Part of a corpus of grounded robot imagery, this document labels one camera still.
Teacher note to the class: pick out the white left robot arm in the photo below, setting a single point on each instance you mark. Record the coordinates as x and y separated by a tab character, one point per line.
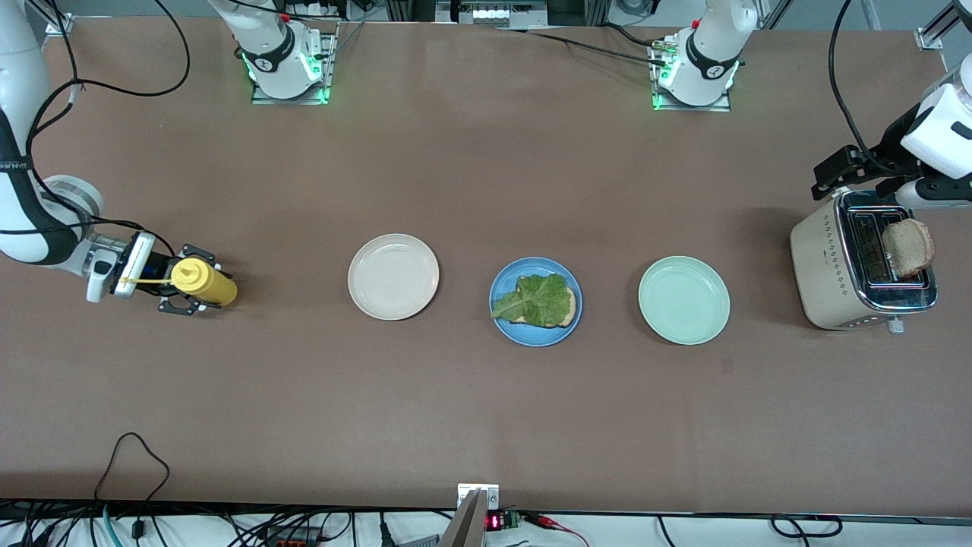
710	53

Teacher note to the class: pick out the red digit display module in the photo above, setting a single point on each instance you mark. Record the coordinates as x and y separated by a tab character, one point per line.
503	521

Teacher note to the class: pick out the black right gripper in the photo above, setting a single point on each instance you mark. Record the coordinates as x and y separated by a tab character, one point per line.
156	268

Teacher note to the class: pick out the brown bread slice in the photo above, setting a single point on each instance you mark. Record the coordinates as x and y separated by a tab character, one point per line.
569	310
910	247

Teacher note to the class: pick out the green lettuce leaf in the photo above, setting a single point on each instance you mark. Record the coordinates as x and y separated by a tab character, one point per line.
535	298

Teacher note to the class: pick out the light green round plate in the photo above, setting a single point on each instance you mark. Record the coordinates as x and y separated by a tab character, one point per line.
683	300

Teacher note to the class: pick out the beige chrome toaster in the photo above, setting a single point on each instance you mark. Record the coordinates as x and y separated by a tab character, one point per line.
828	266

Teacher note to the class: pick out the beige round plate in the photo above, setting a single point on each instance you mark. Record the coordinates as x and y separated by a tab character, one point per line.
393	277

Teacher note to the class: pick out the aluminium camera mount post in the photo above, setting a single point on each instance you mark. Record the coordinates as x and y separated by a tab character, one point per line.
467	524

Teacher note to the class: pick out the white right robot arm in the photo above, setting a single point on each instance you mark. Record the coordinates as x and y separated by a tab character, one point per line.
15	76

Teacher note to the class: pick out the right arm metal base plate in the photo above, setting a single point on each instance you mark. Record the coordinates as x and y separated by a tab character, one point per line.
288	100

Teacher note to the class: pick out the blue round plate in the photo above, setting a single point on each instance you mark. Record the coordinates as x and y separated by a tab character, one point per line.
531	338

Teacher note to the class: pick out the yellow squeeze bottle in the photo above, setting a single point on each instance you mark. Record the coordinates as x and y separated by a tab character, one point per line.
213	287

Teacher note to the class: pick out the white power strip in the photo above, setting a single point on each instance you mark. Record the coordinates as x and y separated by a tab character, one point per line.
490	14

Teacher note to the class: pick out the aluminium frame corner bracket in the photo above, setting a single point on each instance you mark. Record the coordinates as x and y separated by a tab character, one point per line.
930	36
61	24

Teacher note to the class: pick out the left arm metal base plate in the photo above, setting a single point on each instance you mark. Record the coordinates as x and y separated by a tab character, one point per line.
721	107

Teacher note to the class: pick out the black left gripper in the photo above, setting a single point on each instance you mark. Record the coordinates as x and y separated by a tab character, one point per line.
885	154

